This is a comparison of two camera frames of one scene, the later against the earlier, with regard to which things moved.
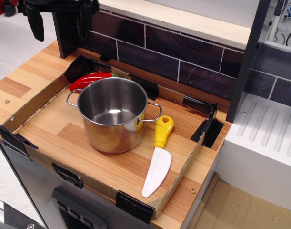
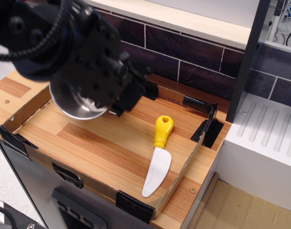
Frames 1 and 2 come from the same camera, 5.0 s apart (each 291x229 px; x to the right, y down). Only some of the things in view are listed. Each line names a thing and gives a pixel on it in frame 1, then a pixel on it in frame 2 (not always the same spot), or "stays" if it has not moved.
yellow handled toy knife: (162, 158) stays
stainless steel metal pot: (113, 110) → (72, 102)
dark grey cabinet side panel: (250, 52) stays
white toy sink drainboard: (260, 150) stays
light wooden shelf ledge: (172, 18) stays
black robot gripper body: (27, 6) → (102, 73)
